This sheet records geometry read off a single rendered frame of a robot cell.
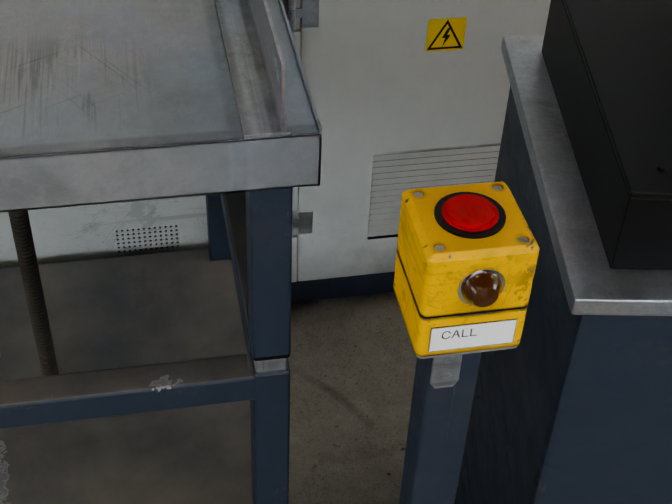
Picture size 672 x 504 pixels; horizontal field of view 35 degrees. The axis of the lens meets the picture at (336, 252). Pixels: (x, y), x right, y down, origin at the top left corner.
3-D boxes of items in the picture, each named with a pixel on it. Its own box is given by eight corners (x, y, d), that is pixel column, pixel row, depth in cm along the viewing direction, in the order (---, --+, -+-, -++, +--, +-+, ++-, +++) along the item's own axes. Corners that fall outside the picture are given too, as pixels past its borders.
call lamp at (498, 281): (507, 315, 74) (514, 278, 72) (459, 320, 74) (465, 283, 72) (500, 301, 75) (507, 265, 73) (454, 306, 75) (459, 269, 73)
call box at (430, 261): (521, 351, 79) (543, 245, 73) (416, 363, 78) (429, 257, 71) (489, 278, 85) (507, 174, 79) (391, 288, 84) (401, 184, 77)
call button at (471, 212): (503, 242, 75) (507, 224, 74) (448, 247, 74) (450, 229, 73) (487, 206, 78) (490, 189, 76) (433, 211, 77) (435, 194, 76)
